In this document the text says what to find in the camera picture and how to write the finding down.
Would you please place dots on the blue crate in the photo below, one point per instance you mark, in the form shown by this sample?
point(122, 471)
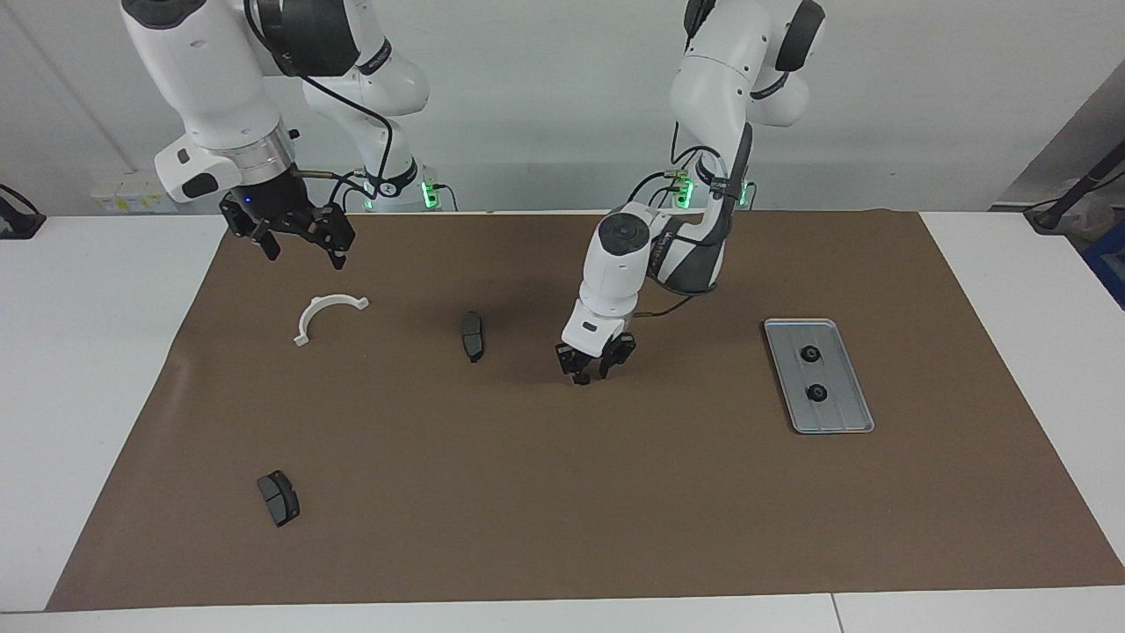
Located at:
point(1109, 259)

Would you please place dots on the long grey brake pad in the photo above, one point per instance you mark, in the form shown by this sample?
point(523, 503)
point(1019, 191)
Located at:
point(473, 336)

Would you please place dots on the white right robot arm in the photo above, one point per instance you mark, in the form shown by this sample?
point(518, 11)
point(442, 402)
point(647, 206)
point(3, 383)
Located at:
point(228, 79)

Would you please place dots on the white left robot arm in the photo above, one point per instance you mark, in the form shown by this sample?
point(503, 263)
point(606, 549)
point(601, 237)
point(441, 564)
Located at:
point(729, 79)

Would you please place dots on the black clamp base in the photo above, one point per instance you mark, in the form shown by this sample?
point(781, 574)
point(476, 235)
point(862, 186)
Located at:
point(18, 220)

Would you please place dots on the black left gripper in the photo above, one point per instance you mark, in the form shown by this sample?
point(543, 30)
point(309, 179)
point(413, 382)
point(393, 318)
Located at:
point(598, 350)

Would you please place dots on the white curved plastic bracket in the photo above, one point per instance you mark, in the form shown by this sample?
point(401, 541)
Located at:
point(316, 309)

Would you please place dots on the short grey brake pad pair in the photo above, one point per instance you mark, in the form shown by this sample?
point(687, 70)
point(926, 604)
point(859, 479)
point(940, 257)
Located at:
point(279, 498)

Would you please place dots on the white cardboard box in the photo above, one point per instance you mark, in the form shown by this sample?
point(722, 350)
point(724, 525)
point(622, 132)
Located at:
point(132, 189)

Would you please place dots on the brown table mat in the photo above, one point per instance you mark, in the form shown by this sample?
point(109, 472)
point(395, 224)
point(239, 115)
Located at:
point(562, 527)

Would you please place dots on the black stand pole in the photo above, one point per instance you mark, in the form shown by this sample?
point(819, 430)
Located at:
point(1077, 189)

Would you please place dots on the silver metal tray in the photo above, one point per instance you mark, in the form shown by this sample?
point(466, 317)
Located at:
point(819, 376)

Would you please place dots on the small black round knob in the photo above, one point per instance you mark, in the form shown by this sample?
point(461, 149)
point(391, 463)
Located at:
point(816, 393)

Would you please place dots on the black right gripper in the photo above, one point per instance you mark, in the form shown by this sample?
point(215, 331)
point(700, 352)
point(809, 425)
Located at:
point(277, 202)

